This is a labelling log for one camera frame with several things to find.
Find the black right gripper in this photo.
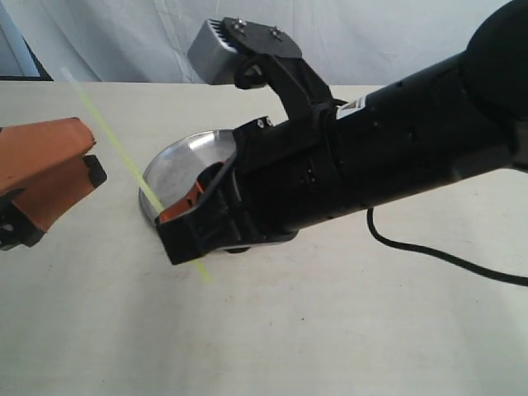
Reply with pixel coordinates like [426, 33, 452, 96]
[155, 116, 342, 265]

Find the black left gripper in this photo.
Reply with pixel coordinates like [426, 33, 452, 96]
[1, 117, 107, 251]

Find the thin green straw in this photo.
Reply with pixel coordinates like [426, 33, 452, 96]
[59, 67, 213, 284]

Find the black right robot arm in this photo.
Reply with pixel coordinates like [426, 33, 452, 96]
[155, 1, 527, 264]

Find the round silver metal plate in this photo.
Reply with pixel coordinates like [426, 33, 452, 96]
[137, 128, 298, 253]

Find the white softbox panel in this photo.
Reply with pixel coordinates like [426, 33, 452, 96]
[1, 4, 40, 78]

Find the white backdrop cloth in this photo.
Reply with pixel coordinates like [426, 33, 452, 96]
[0, 0, 528, 87]

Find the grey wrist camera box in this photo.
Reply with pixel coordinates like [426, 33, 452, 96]
[187, 19, 239, 85]

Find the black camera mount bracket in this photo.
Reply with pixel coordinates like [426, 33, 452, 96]
[222, 17, 345, 120]

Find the black cable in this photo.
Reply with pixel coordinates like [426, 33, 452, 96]
[365, 207, 528, 288]

